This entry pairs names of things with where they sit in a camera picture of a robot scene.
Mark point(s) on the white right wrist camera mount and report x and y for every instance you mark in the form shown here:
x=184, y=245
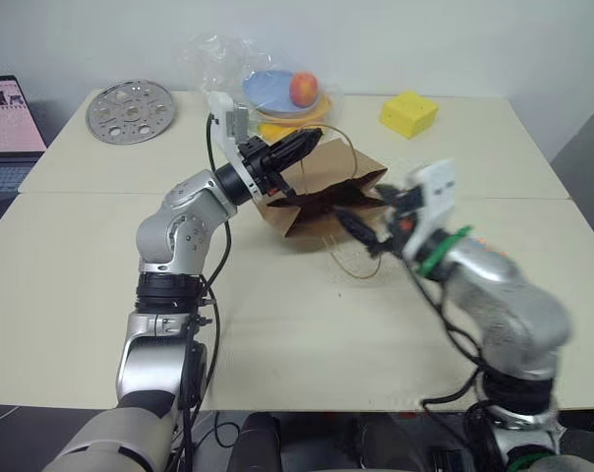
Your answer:
x=437, y=189

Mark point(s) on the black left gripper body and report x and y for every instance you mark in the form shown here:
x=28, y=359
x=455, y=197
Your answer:
x=256, y=156

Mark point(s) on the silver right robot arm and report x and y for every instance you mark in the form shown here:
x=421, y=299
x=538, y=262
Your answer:
x=513, y=305

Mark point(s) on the round perforated metal disc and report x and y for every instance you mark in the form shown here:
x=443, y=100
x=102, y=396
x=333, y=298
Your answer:
x=130, y=112

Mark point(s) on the blue plate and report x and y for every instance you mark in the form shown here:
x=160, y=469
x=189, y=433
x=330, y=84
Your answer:
x=267, y=89

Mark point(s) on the yellow cheese plush toy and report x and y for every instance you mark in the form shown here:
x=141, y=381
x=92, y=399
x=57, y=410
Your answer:
x=407, y=114

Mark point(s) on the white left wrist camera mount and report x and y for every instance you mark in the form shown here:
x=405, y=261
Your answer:
x=222, y=110

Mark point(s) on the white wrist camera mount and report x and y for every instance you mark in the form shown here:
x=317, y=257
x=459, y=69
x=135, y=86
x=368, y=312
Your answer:
x=222, y=110
x=437, y=189

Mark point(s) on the red peach plush toy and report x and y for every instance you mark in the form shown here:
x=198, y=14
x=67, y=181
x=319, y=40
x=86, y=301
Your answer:
x=303, y=89

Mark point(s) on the dark rounded shape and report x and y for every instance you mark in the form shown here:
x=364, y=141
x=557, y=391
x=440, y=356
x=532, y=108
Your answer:
x=385, y=442
x=257, y=442

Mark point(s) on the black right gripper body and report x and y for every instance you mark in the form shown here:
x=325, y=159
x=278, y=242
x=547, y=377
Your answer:
x=401, y=210

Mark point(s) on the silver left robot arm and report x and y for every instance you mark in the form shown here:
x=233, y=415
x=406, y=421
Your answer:
x=174, y=231

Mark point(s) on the orange plate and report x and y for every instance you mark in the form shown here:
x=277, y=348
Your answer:
x=317, y=112

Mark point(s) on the clear plastic bag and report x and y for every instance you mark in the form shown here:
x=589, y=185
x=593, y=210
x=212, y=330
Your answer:
x=213, y=59

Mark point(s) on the green right wrist band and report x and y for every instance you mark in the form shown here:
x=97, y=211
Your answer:
x=442, y=252

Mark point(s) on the open laptop computer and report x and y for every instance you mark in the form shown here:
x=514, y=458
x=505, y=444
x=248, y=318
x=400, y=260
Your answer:
x=7, y=133

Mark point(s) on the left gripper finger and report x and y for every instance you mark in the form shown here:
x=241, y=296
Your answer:
x=299, y=142
x=287, y=189

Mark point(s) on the brown paper bag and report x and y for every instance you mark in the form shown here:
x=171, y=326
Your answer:
x=326, y=164

